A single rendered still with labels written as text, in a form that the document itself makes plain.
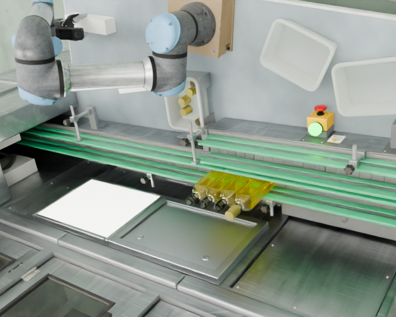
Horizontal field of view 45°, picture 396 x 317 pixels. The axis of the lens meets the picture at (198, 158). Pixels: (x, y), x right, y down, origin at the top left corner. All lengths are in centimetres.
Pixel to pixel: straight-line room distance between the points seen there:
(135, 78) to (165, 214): 56
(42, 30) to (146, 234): 77
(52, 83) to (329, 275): 102
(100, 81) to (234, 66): 53
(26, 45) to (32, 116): 85
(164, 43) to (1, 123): 95
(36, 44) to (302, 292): 106
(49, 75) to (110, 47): 71
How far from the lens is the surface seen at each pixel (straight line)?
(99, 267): 171
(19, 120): 228
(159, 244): 170
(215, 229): 173
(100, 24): 211
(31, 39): 151
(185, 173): 193
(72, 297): 165
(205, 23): 167
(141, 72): 158
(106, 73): 156
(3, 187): 229
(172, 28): 154
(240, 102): 186
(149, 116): 217
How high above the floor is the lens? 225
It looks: 46 degrees down
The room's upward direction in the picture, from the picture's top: 127 degrees counter-clockwise
